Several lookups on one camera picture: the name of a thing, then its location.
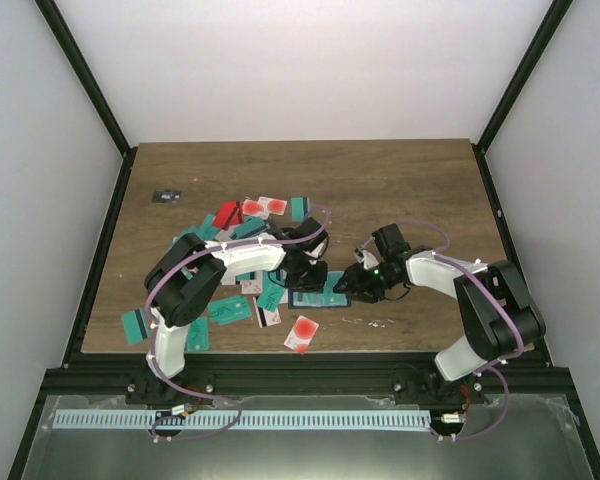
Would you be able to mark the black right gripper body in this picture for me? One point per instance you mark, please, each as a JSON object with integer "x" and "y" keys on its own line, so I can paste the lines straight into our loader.
{"x": 372, "y": 286}

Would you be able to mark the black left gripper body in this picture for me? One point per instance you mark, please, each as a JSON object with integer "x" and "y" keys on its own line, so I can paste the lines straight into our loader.
{"x": 303, "y": 277}

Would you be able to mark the blue card holder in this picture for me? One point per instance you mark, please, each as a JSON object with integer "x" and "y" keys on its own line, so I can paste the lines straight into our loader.
{"x": 320, "y": 299}

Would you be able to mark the teal VIP card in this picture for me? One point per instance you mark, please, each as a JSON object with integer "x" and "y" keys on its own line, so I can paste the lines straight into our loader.
{"x": 198, "y": 339}
{"x": 229, "y": 310}
{"x": 332, "y": 295}

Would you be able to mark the white red circle card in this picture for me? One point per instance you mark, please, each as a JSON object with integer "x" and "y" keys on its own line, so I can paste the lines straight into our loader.
{"x": 301, "y": 335}

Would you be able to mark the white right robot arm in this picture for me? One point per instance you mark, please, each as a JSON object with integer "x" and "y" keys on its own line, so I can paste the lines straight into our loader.
{"x": 498, "y": 314}

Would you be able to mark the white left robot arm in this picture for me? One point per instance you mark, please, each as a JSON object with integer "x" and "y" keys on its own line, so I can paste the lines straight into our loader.
{"x": 183, "y": 282}

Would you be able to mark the teal card black stripe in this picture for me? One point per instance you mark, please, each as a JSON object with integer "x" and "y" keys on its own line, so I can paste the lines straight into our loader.
{"x": 300, "y": 208}
{"x": 135, "y": 326}

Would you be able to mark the white red blotch card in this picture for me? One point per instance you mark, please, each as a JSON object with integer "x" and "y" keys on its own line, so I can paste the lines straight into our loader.
{"x": 264, "y": 207}

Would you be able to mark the red black striped card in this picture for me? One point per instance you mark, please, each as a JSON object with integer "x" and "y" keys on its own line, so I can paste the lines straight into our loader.
{"x": 229, "y": 215}

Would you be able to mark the light blue slotted strip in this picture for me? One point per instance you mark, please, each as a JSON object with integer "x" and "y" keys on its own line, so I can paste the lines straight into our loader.
{"x": 261, "y": 420}

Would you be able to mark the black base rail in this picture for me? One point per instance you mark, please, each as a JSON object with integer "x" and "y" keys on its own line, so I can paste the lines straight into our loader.
{"x": 409, "y": 378}

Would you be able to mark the black frame post right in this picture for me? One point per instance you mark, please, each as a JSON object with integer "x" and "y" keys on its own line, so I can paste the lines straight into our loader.
{"x": 541, "y": 39}

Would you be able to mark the black frame post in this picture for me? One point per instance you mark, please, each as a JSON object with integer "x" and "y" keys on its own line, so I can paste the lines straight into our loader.
{"x": 541, "y": 39}
{"x": 72, "y": 52}

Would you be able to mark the black frame post left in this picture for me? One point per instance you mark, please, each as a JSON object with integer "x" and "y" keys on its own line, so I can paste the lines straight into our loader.
{"x": 72, "y": 52}

